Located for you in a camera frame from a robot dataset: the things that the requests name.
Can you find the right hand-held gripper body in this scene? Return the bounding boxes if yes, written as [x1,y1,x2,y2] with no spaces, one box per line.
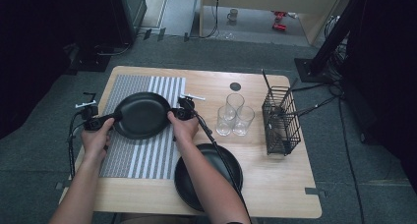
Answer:
[176,93,207,122]

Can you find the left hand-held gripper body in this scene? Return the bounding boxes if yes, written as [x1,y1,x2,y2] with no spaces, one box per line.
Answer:
[75,100,114,132]

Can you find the black wire cutlery basket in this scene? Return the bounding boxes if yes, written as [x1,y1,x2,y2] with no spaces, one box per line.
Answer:
[261,85,302,156]

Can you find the person's left hand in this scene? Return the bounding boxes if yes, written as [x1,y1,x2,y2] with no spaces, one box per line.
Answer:
[80,117,116,162]

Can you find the person's right hand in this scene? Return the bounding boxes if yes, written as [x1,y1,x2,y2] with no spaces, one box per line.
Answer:
[166,110,200,147]

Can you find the clear drinking glass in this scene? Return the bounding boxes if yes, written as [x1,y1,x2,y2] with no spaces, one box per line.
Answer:
[215,105,238,137]
[225,92,246,116]
[232,105,256,137]

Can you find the grey striped placemat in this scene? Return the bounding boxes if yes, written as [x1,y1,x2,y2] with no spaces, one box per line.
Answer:
[98,74,187,180]

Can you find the black floor base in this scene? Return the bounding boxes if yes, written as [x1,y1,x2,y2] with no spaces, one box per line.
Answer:
[63,42,112,73]

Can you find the dark cabinet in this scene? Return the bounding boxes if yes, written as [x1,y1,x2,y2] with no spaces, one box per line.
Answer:
[107,0,148,46]

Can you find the grey mug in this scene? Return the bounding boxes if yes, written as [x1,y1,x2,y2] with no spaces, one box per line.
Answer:
[226,8,240,23]

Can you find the black stand pole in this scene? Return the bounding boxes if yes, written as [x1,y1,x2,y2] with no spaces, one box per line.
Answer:
[308,0,372,75]

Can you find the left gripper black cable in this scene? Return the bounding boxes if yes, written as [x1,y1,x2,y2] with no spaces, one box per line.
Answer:
[66,109,87,180]

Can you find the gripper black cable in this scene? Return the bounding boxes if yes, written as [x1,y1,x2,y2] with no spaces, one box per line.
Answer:
[66,109,87,180]
[192,110,254,224]

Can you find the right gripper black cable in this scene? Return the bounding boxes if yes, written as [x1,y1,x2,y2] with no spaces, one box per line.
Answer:
[192,110,254,224]

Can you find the thin black utensil handle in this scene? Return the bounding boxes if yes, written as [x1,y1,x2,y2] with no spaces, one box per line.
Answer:
[261,69,273,92]

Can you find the hanging black cable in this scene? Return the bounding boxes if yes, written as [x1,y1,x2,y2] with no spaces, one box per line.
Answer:
[200,0,221,39]

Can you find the black stand base plate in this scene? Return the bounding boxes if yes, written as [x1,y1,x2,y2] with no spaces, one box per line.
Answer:
[293,57,333,84]

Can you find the black cable with connector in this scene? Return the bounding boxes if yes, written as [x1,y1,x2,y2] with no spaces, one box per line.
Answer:
[293,95,338,117]

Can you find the long black floor cable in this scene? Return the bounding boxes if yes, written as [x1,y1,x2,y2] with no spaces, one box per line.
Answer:
[337,95,366,224]

